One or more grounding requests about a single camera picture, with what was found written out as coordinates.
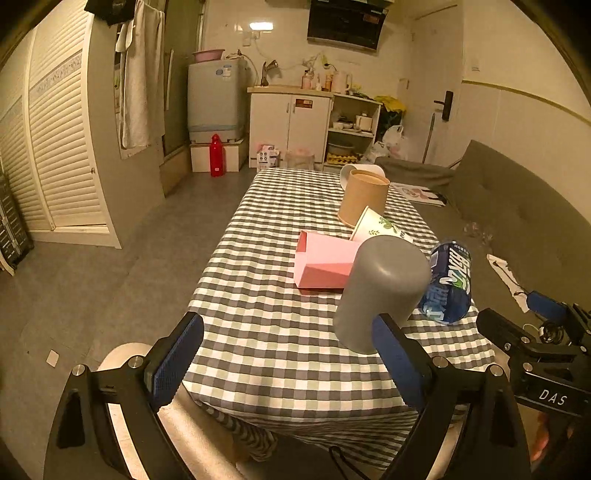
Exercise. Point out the pink cardboard box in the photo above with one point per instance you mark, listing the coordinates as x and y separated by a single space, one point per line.
323 267

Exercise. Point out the yellow cloth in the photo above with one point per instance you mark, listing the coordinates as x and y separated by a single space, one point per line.
391 104

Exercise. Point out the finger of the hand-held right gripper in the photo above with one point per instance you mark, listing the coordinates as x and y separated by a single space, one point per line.
501 328
547 304

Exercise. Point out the printed paper sheet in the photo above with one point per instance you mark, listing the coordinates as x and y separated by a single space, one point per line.
419 191

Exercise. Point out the clear plastic container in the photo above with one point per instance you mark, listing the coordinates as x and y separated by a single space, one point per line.
300 160

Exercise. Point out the bronze faucet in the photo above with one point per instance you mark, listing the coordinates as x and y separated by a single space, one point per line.
267 71

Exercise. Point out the white jug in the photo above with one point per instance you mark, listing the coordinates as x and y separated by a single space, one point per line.
340 82

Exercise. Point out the pink bottle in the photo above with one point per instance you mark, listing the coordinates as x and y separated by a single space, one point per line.
306 81

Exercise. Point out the black range hood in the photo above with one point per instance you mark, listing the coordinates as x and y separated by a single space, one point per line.
346 23

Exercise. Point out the pink plastic basin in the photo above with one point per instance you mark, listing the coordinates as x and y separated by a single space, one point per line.
208 56

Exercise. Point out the white printed carton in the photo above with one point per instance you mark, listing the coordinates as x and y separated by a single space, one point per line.
267 155

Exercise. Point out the white door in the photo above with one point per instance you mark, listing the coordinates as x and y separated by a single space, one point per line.
429 60

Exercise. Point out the metal bowl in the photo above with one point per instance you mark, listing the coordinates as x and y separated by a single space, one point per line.
340 148

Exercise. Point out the grey cup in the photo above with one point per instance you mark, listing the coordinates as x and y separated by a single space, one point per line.
381 295

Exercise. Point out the white kitchen cabinet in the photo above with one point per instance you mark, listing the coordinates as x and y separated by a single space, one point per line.
288 124

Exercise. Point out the red bottle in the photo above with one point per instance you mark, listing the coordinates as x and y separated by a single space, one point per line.
216 157

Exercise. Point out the white open shelf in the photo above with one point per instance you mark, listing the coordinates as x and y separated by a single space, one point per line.
353 134

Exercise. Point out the white leaf print paper cup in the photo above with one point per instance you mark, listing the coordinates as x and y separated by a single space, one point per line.
376 228

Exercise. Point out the paper scrap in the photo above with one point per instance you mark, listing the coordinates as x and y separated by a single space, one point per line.
53 358

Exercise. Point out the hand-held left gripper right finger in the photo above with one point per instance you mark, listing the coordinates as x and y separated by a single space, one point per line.
398 364

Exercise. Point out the white round stool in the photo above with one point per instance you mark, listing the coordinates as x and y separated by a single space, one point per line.
203 434

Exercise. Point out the white plastic bag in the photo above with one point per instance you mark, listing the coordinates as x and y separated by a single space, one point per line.
395 142

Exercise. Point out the dark hanging cloth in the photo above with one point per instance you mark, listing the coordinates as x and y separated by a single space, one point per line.
111 11

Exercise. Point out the brown paper tub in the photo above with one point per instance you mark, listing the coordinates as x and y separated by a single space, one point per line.
362 199

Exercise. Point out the white louvred wardrobe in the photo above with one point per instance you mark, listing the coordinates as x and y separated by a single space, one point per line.
55 138

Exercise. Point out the grey washing machine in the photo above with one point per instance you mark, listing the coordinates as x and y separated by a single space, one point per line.
216 99

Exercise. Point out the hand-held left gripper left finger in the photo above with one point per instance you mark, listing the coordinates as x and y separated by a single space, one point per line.
178 357

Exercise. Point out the white washing machine stand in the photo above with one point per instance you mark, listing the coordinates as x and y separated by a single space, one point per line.
231 158

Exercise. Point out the grey sofa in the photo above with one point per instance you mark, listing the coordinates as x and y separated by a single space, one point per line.
512 207

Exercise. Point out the grey checked tablecloth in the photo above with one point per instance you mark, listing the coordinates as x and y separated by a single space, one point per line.
272 295

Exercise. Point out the blue drink can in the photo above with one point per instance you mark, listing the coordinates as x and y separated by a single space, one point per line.
449 282

